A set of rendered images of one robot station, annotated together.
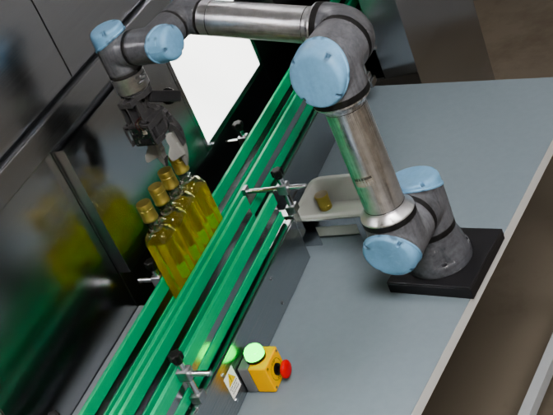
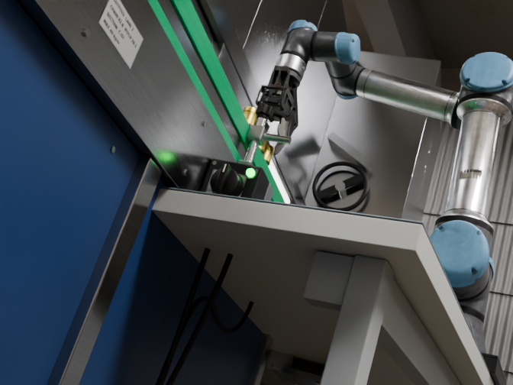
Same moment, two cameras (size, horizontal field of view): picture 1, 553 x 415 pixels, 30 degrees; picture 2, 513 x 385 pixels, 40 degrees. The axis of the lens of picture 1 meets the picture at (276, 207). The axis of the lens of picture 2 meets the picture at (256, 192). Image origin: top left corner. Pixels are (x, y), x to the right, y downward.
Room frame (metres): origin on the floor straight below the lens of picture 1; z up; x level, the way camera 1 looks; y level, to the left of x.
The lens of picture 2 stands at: (0.56, 0.51, 0.47)
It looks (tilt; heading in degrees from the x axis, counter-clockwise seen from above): 20 degrees up; 347
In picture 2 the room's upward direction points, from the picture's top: 19 degrees clockwise
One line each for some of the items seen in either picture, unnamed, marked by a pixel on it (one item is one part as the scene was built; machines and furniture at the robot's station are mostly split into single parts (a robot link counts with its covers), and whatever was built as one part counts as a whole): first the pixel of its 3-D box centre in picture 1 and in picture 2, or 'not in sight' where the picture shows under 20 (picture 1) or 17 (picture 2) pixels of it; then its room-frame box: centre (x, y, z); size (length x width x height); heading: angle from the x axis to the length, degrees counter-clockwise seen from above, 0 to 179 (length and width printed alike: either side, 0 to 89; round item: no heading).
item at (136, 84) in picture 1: (132, 81); (290, 69); (2.07, 0.17, 1.37); 0.08 x 0.08 x 0.05
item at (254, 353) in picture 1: (253, 352); not in sight; (1.73, 0.17, 0.84); 0.04 x 0.04 x 0.03
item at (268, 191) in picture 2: not in sight; (234, 199); (1.49, 0.32, 0.79); 0.08 x 0.08 x 0.08; 57
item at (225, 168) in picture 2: not in sight; (224, 181); (1.45, 0.35, 0.79); 0.04 x 0.03 x 0.04; 57
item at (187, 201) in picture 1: (194, 230); not in sight; (2.04, 0.19, 0.99); 0.06 x 0.06 x 0.21; 56
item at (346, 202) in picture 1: (346, 207); not in sight; (2.17, -0.16, 0.80); 0.22 x 0.17 x 0.09; 57
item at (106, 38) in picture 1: (116, 49); (299, 44); (2.07, 0.17, 1.45); 0.09 x 0.08 x 0.11; 51
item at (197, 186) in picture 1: (204, 215); not in sight; (2.09, 0.16, 0.99); 0.06 x 0.06 x 0.21; 56
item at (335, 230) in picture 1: (337, 211); not in sight; (2.18, -0.14, 0.79); 0.27 x 0.17 x 0.08; 57
